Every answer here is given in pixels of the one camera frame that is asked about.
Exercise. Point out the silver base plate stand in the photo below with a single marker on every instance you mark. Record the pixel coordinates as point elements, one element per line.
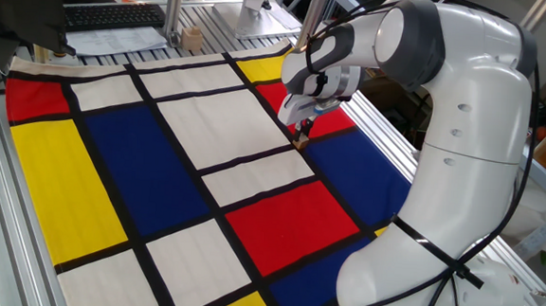
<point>262,24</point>

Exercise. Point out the black fabric cover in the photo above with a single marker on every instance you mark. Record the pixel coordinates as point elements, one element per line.
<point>16,4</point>

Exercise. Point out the small wooden holder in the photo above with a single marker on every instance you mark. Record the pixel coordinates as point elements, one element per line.
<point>192,39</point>

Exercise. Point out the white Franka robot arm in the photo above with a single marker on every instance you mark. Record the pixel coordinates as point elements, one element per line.
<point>466,184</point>

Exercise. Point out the black keyboard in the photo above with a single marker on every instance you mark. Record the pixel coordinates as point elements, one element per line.
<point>115,16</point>

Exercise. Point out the orange ball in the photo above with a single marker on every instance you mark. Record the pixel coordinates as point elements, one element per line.
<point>542,134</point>

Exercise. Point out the small wooden block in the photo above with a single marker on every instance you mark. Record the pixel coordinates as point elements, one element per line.
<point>301,144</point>

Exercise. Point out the white paper sheets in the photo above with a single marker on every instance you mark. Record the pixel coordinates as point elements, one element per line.
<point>118,41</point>

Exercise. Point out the aluminium frame post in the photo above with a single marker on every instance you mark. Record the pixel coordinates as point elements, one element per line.
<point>312,13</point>
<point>174,4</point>
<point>538,12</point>

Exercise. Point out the Mondrian pattern cloth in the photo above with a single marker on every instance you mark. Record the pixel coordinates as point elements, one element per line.
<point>149,164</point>

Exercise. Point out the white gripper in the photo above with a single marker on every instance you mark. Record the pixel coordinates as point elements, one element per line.
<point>294,110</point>

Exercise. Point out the grey perforated metal bar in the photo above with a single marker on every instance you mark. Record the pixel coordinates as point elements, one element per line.
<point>543,231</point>

